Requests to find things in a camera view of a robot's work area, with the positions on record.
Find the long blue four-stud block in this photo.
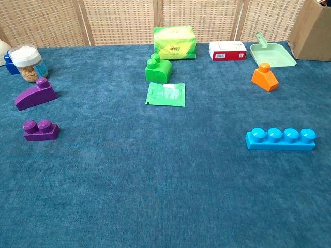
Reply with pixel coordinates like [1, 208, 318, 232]
[245, 128, 317, 152]

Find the small purple two-stud block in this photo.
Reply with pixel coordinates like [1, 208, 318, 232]
[22, 119, 61, 142]

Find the green curved two-stud block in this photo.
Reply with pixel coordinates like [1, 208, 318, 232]
[144, 53, 173, 84]

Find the orange sloped one-stud block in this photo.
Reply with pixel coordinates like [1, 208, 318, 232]
[251, 62, 279, 92]

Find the purple sloped one-stud block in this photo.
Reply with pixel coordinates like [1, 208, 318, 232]
[14, 77, 58, 112]

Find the dark blue building block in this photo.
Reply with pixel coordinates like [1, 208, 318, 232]
[3, 51, 21, 75]

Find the green foil sachet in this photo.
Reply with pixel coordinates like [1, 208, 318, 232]
[145, 82, 186, 107]

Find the blue carpet table cover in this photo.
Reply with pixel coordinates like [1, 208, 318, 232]
[0, 41, 331, 248]

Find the green yellow tissue pack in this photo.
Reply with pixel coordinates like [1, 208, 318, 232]
[153, 26, 197, 61]

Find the red and white carton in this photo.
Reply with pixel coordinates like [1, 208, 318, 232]
[208, 40, 248, 61]

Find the woven bamboo folding screen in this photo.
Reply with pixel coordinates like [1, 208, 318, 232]
[0, 0, 311, 49]

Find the pale green dustpan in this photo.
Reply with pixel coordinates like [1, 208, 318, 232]
[249, 32, 297, 68]

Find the clear jar with white lid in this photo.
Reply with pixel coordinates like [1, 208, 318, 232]
[8, 43, 49, 83]

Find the brown cardboard box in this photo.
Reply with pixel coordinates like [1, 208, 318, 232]
[288, 0, 331, 62]

